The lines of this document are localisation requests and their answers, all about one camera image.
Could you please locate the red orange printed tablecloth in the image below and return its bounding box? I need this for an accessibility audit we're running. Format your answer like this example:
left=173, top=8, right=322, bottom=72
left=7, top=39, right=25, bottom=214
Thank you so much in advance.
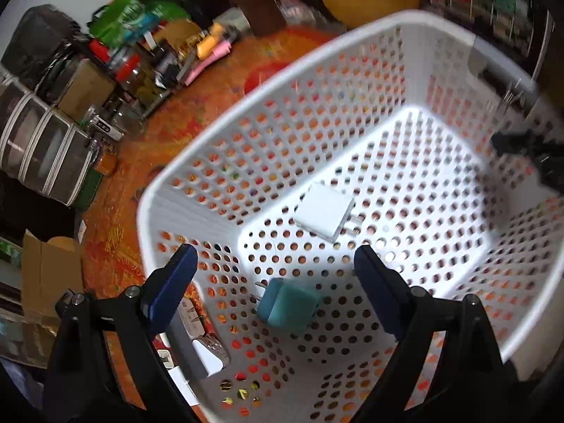
left=81, top=26, right=344, bottom=423

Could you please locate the pink paper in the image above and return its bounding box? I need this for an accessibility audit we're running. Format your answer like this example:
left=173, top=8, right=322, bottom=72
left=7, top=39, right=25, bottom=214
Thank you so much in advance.
left=183, top=44, right=232, bottom=86

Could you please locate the small green basket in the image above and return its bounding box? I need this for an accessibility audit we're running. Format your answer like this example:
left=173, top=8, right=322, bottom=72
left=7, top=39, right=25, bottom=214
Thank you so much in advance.
left=73, top=170, right=105, bottom=210

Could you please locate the white charger with straight prongs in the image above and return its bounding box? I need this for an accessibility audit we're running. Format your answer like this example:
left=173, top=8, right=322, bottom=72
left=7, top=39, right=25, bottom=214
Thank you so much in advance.
left=293, top=183, right=366, bottom=244

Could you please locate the plastic drawer unit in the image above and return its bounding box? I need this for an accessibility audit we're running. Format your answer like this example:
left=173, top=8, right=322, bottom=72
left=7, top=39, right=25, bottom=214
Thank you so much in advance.
left=0, top=75, right=95, bottom=206

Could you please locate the white cube shelf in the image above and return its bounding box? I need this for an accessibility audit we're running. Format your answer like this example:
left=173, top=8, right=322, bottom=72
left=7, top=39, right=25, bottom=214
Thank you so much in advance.
left=423, top=0, right=554, bottom=76

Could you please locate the large white charger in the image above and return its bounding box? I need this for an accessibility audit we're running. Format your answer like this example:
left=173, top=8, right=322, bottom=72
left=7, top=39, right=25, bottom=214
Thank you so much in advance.
left=156, top=347, right=200, bottom=406

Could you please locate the white box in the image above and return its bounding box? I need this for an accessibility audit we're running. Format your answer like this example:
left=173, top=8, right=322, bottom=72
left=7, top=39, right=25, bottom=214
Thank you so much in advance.
left=170, top=297, right=208, bottom=379

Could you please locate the white perforated plastic basket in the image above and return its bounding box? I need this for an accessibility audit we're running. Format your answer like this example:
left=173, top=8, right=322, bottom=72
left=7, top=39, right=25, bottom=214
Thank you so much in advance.
left=136, top=9, right=564, bottom=423

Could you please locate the small jar with orange lid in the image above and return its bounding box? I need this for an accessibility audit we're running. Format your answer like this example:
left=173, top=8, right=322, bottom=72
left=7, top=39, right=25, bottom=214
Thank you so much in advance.
left=94, top=152, right=119, bottom=176

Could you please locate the small glass jar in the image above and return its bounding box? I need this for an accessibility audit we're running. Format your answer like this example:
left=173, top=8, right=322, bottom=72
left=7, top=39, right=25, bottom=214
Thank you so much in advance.
left=90, top=97, right=133, bottom=135

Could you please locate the green plastic bag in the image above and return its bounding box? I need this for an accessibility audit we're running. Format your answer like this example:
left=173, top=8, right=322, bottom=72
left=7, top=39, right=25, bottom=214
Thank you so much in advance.
left=88, top=0, right=191, bottom=49

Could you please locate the white charger with folding prongs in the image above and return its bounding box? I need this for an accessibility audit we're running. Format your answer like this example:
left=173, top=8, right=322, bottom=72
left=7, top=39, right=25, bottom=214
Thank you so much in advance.
left=194, top=335, right=232, bottom=376

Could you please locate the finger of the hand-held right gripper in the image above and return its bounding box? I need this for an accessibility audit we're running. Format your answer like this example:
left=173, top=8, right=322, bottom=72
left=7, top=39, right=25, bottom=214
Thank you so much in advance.
left=490, top=129, right=564, bottom=195

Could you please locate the teal charger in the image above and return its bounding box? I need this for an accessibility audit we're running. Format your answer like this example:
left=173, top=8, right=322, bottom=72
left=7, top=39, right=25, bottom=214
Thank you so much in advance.
left=252, top=277, right=323, bottom=335

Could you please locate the black bag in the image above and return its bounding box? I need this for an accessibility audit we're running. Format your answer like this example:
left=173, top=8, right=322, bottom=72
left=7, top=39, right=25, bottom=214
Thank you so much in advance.
left=2, top=4, right=84, bottom=94

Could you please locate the open cardboard box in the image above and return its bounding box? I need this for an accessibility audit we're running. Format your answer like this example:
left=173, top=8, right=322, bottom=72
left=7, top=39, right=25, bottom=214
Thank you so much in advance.
left=22, top=228, right=85, bottom=320

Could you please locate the orange packet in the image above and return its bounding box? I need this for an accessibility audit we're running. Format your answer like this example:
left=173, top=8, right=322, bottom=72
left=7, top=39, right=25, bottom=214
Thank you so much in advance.
left=196, top=24, right=226, bottom=59

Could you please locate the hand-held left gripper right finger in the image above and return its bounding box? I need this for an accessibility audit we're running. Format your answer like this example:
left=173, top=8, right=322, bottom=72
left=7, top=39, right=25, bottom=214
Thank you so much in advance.
left=352, top=244, right=529, bottom=423

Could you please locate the glass jar with red lid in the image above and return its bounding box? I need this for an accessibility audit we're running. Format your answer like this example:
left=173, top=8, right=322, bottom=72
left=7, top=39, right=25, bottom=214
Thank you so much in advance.
left=115, top=55, right=147, bottom=94

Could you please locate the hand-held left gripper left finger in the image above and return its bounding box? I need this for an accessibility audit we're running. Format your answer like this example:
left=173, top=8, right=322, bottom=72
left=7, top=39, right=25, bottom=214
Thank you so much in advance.
left=42, top=244, right=198, bottom=423

